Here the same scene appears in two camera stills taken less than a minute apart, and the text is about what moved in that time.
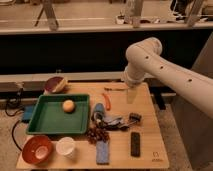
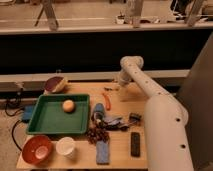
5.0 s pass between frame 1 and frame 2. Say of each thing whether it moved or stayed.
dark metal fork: stayed
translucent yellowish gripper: moved
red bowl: stayed
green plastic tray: stayed
